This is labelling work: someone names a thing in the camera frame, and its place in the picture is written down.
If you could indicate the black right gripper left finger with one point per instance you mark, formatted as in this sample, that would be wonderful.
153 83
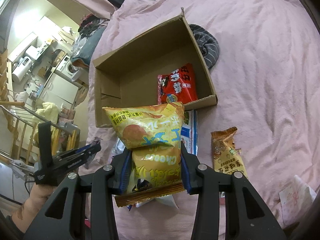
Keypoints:
110 180

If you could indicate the yellow cheese chips bag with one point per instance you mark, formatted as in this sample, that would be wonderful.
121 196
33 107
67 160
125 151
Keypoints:
153 136

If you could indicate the red snack bag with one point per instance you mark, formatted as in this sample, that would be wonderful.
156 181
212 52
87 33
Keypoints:
178 86

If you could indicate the white washing machine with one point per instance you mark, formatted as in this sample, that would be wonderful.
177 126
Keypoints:
66 70

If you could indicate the blue white snack bag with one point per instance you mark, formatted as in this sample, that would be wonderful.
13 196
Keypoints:
189 132

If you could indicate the pile of dark clothes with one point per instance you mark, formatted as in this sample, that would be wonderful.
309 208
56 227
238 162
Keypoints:
90 32

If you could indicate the orange peanut snack bag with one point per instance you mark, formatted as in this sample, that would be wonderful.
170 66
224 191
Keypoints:
226 157

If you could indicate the brown cardboard box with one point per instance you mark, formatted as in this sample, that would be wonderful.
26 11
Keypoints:
127 76

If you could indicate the grey striped cloth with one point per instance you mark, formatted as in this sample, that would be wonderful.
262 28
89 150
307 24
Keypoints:
207 44

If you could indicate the white patterned paper packet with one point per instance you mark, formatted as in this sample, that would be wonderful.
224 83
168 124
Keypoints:
295 200

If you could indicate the person's left hand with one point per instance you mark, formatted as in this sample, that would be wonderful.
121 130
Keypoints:
24 216

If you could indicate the pink bed duvet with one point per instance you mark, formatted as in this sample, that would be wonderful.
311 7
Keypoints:
266 80

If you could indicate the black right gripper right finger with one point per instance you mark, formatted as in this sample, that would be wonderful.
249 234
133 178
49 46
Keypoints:
200 179

